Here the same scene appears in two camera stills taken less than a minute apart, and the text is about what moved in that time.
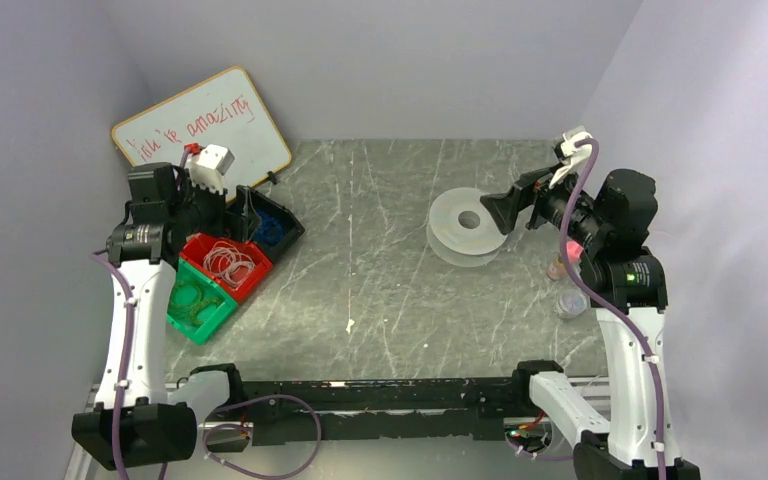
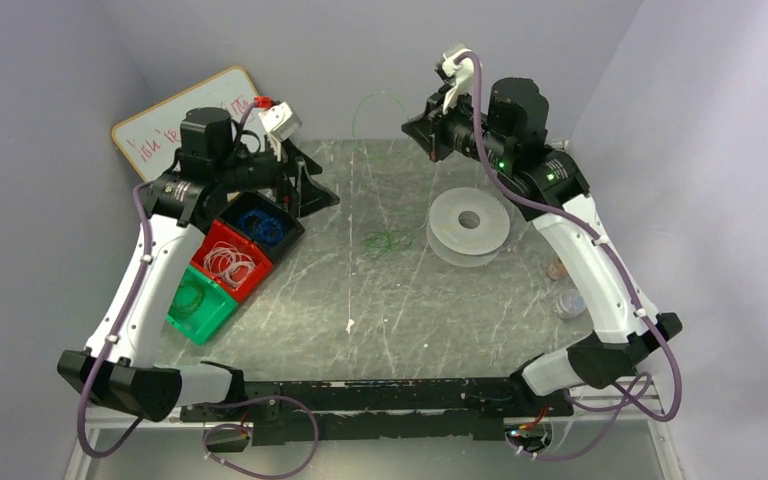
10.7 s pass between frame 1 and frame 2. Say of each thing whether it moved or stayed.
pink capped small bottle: stayed
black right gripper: moved
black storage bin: stayed
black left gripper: moved
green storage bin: stayed
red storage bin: stayed
